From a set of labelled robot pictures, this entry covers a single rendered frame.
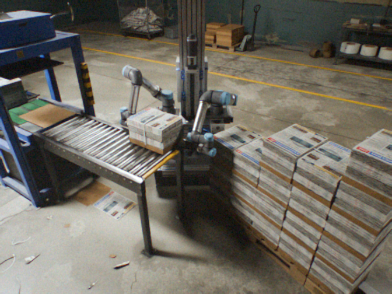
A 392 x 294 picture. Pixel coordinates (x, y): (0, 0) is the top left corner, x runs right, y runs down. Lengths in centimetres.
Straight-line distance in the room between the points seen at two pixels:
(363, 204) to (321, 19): 720
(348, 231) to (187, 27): 212
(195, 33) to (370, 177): 194
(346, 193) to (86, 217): 234
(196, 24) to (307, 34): 620
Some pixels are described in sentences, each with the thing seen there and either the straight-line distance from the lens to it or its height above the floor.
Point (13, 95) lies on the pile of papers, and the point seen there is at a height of 91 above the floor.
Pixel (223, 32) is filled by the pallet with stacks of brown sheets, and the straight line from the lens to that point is 856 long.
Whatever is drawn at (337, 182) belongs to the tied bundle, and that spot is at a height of 104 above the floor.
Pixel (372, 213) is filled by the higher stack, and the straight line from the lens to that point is 193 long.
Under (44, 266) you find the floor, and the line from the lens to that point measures 293.
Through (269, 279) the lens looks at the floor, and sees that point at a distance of 263.
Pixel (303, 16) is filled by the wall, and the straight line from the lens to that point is 885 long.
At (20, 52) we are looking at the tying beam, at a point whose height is 151.
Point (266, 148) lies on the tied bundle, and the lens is 218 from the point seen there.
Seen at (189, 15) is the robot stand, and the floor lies 173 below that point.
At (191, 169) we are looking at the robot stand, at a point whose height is 23.
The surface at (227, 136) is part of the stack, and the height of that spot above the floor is 83.
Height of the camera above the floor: 215
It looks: 33 degrees down
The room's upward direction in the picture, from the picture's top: straight up
